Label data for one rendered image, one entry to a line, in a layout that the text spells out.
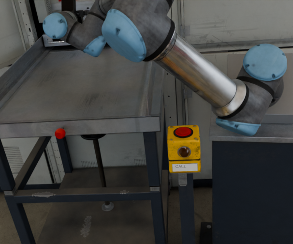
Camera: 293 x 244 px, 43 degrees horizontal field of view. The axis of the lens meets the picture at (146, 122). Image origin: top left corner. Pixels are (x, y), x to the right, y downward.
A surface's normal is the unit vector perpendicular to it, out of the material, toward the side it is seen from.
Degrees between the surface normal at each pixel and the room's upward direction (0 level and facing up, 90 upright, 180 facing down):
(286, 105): 46
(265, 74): 39
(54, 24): 80
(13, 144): 90
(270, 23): 90
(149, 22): 76
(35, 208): 0
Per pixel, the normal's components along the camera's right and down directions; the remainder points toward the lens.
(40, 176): -0.07, 0.50
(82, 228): -0.09, -0.87
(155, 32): 0.43, 0.31
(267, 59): -0.14, -0.36
